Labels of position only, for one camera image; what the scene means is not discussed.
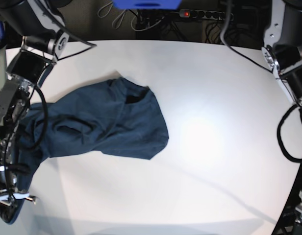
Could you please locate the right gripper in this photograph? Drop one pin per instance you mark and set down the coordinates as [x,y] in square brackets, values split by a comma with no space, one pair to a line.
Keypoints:
[9,193]

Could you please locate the dark blue t-shirt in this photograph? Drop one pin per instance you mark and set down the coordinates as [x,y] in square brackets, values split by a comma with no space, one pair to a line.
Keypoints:
[115,117]

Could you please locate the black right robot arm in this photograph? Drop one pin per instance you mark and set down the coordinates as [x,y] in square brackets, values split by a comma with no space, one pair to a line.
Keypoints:
[45,36]

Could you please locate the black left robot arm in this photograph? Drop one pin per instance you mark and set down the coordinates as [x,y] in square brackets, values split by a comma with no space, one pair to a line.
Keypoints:
[278,23]

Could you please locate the grey-green fabric curtain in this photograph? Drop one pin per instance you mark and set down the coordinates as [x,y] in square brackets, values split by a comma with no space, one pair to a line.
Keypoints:
[3,66]

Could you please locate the blue cylinder object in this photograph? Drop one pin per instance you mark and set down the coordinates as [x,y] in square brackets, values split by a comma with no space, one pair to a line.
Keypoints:
[2,31]

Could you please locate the black power strip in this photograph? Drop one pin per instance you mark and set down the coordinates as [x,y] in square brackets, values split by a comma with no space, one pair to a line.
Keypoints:
[202,14]

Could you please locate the blue plastic bin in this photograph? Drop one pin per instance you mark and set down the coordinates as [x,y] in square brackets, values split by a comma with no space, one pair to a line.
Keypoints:
[147,4]

